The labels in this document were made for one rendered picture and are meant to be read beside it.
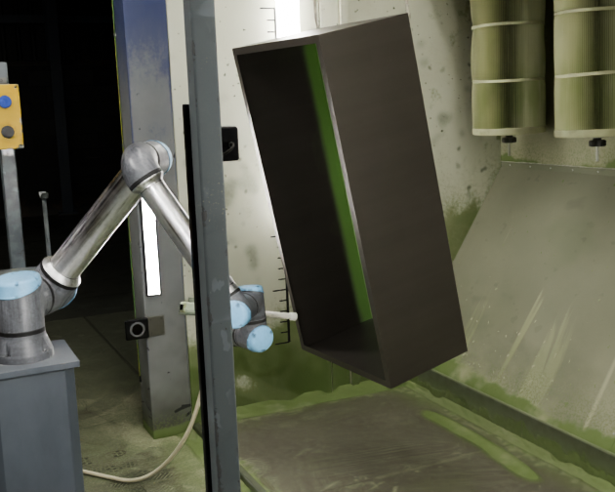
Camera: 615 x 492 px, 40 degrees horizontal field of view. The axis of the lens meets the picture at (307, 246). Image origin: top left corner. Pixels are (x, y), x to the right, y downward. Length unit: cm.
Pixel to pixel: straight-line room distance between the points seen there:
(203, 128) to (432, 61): 266
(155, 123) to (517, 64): 159
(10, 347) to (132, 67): 132
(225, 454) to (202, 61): 79
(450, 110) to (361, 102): 158
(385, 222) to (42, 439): 131
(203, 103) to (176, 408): 238
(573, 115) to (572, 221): 60
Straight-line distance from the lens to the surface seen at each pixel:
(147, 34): 367
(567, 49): 352
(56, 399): 291
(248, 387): 397
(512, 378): 373
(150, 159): 270
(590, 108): 350
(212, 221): 170
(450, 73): 429
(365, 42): 277
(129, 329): 371
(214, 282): 171
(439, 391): 409
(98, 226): 291
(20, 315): 289
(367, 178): 277
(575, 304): 367
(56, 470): 298
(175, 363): 382
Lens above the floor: 143
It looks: 9 degrees down
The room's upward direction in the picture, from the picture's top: 2 degrees counter-clockwise
